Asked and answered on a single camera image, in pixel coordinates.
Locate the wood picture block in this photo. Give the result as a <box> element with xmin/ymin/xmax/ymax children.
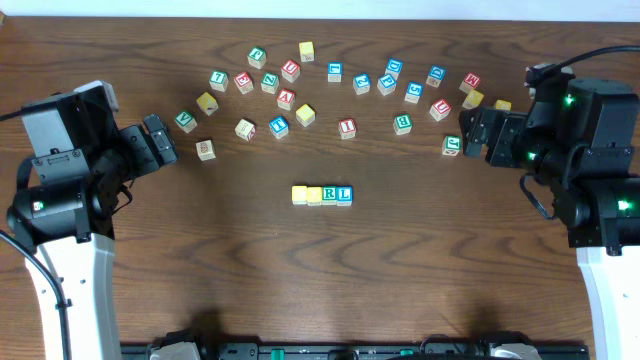
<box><xmin>196</xmin><ymin>140</ymin><xmax>216</xmax><ymax>161</ymax></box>

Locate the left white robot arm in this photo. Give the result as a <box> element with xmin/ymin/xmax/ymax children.
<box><xmin>1</xmin><ymin>80</ymin><xmax>178</xmax><ymax>359</ymax></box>

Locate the yellow C block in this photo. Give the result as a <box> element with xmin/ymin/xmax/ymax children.
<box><xmin>291</xmin><ymin>185</ymin><xmax>307</xmax><ymax>205</ymax></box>

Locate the red I block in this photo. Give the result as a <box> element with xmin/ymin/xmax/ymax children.
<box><xmin>338</xmin><ymin>118</ymin><xmax>357</xmax><ymax>140</ymax></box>

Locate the yellow K block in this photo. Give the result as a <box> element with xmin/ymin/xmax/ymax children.
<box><xmin>196</xmin><ymin>92</ymin><xmax>219</xmax><ymax>116</ymax></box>

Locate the blue P block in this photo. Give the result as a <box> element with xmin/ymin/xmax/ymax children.
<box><xmin>377</xmin><ymin>74</ymin><xmax>397</xmax><ymax>96</ymax></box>

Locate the blue D block right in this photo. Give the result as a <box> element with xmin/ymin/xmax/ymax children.
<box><xmin>426</xmin><ymin>65</ymin><xmax>446</xmax><ymax>88</ymax></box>

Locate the red u block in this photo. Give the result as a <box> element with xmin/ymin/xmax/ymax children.
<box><xmin>281</xmin><ymin>59</ymin><xmax>301</xmax><ymax>83</ymax></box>
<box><xmin>429</xmin><ymin>98</ymin><xmax>451</xmax><ymax>121</ymax></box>

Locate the red U block left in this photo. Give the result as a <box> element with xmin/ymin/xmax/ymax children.
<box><xmin>281</xmin><ymin>59</ymin><xmax>301</xmax><ymax>83</ymax></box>

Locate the yellow G block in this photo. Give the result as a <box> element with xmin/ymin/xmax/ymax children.
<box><xmin>494</xmin><ymin>100</ymin><xmax>512</xmax><ymax>110</ymax></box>

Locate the yellow S block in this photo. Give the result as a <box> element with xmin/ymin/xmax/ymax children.
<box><xmin>296</xmin><ymin>104</ymin><xmax>316</xmax><ymax>127</ymax></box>

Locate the yellow block top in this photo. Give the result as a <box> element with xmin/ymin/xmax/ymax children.
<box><xmin>299</xmin><ymin>41</ymin><xmax>315</xmax><ymax>62</ymax></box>

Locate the blue d block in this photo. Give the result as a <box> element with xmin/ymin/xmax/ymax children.
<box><xmin>385</xmin><ymin>58</ymin><xmax>403</xmax><ymax>80</ymax></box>
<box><xmin>426</xmin><ymin>65</ymin><xmax>446</xmax><ymax>88</ymax></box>

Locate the red M block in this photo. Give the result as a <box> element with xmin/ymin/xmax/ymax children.
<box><xmin>459</xmin><ymin>72</ymin><xmax>481</xmax><ymax>93</ymax></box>

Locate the red U block right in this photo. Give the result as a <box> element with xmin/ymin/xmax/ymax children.
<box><xmin>429</xmin><ymin>98</ymin><xmax>451</xmax><ymax>121</ymax></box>

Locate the red E block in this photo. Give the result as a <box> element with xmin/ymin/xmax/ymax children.
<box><xmin>234</xmin><ymin>72</ymin><xmax>254</xmax><ymax>94</ymax></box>

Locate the green R block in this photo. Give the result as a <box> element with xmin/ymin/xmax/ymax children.
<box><xmin>322</xmin><ymin>186</ymin><xmax>337</xmax><ymax>206</ymax></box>

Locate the blue T block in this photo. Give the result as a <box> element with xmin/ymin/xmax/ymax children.
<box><xmin>269</xmin><ymin>116</ymin><xmax>289</xmax><ymax>139</ymax></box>

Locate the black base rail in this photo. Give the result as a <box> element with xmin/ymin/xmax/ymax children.
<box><xmin>121</xmin><ymin>339</ymin><xmax>590</xmax><ymax>360</ymax></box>

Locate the blue 2 block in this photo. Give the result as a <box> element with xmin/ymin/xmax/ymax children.
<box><xmin>353</xmin><ymin>73</ymin><xmax>371</xmax><ymax>95</ymax></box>

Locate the blue D block left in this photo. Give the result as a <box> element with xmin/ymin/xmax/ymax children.
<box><xmin>385</xmin><ymin>58</ymin><xmax>403</xmax><ymax>80</ymax></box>

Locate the blue 5 block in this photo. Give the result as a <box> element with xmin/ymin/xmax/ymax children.
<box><xmin>404</xmin><ymin>81</ymin><xmax>424</xmax><ymax>104</ymax></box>

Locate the yellow O block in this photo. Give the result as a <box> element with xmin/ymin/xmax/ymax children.
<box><xmin>306</xmin><ymin>186</ymin><xmax>323</xmax><ymax>206</ymax></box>

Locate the green J block right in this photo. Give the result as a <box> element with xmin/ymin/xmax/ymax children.
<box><xmin>442</xmin><ymin>135</ymin><xmax>462</xmax><ymax>156</ymax></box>

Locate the red A block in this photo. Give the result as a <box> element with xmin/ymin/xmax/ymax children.
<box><xmin>277</xmin><ymin>89</ymin><xmax>295</xmax><ymax>111</ymax></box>

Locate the green B block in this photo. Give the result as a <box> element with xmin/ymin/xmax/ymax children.
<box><xmin>393</xmin><ymin>114</ymin><xmax>413</xmax><ymax>135</ymax></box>

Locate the blue L block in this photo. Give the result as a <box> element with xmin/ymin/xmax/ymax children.
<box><xmin>336</xmin><ymin>186</ymin><xmax>353</xmax><ymax>206</ymax></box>

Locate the green V block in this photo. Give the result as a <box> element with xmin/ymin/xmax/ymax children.
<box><xmin>174</xmin><ymin>111</ymin><xmax>197</xmax><ymax>133</ymax></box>

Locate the green j block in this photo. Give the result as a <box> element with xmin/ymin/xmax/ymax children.
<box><xmin>247</xmin><ymin>47</ymin><xmax>267</xmax><ymax>69</ymax></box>
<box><xmin>442</xmin><ymin>135</ymin><xmax>462</xmax><ymax>156</ymax></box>

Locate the green J block top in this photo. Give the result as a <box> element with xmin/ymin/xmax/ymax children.
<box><xmin>247</xmin><ymin>47</ymin><xmax>267</xmax><ymax>69</ymax></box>

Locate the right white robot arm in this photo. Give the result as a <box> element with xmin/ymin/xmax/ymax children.
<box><xmin>459</xmin><ymin>65</ymin><xmax>639</xmax><ymax>359</ymax></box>

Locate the yellow Y block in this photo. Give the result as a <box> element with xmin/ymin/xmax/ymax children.
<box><xmin>462</xmin><ymin>89</ymin><xmax>484</xmax><ymax>110</ymax></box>

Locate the green Z block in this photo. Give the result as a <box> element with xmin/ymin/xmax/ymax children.
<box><xmin>261</xmin><ymin>72</ymin><xmax>279</xmax><ymax>94</ymax></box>

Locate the plain wood red-side block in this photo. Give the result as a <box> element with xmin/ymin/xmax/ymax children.
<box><xmin>235</xmin><ymin>119</ymin><xmax>256</xmax><ymax>141</ymax></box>

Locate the blue 1 block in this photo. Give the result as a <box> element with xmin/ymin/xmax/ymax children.
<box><xmin>327</xmin><ymin>62</ymin><xmax>343</xmax><ymax>83</ymax></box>

